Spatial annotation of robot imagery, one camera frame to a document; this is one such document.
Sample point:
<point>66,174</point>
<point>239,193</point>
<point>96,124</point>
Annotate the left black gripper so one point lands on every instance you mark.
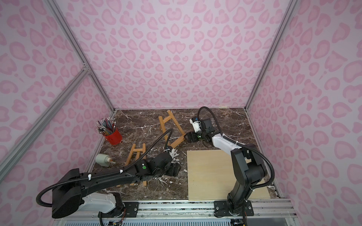
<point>172,168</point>

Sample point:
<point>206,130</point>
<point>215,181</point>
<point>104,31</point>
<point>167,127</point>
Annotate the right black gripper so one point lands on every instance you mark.
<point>191,137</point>

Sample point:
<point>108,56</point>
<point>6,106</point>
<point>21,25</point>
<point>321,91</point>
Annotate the wooden easel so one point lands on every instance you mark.
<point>135,153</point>
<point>170,122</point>

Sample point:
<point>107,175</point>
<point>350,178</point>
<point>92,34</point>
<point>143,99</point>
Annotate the plywood board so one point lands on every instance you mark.
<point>210,175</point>
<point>260,193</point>

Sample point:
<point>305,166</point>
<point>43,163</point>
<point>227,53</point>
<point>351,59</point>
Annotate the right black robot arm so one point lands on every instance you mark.
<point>251,168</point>

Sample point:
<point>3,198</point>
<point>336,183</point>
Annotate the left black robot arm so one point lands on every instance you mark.
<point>66,196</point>

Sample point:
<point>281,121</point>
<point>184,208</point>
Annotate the red pencil bucket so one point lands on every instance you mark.
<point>115,138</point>

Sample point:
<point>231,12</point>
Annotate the bunch of coloured pencils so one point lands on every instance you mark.
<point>106,126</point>

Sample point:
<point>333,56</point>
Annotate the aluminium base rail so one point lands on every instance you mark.
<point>264,212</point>

